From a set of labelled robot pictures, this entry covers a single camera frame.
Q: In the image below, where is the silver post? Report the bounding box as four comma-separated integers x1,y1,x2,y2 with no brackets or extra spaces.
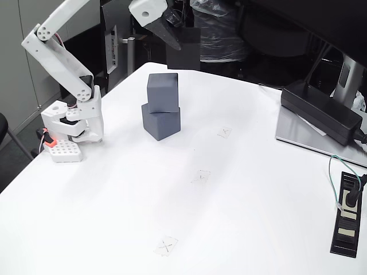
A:
122,36,137,78

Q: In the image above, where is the plastic wrapped bundle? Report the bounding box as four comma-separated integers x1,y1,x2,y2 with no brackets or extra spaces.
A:
189,0,250,62

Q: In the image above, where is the black adapter cable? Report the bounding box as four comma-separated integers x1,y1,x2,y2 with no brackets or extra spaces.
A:
354,128,367,147

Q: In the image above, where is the silver monitor stand base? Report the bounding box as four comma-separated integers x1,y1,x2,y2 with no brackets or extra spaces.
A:
275,105,367,168

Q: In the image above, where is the white perforated clamp block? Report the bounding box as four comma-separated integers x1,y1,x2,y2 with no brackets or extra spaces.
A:
42,139,84,163

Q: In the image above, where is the black power adapter brick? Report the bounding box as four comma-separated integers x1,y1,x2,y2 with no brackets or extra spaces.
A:
280,83,364,147

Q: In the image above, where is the crumpled white plastic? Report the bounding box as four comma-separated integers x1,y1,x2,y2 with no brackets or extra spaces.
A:
352,91,367,112

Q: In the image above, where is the green cable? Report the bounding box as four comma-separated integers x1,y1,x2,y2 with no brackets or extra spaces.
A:
328,154,364,213

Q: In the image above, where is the black monitor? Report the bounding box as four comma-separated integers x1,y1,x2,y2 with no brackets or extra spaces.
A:
240,0,367,68

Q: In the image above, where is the black cube block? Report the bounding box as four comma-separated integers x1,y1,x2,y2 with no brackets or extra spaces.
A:
165,27,201,71

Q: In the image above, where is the black power strip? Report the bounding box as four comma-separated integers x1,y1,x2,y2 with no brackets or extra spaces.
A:
329,171,367,258

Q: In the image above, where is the black chair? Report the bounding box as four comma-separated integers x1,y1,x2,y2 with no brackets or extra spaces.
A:
0,112,35,161

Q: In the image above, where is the black power plug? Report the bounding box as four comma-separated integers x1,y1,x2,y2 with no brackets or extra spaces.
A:
342,173,367,209

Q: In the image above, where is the black box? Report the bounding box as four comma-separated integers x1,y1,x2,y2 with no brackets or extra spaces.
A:
140,36,169,66

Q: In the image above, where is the orange connector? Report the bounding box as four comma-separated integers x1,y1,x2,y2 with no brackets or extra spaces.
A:
36,128,57,148

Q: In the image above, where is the grey cube block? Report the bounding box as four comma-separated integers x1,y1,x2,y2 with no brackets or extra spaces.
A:
141,103,182,142
146,73,180,114

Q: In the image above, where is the silver monitor stand neck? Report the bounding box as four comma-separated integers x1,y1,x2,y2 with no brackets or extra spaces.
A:
329,54,367,108

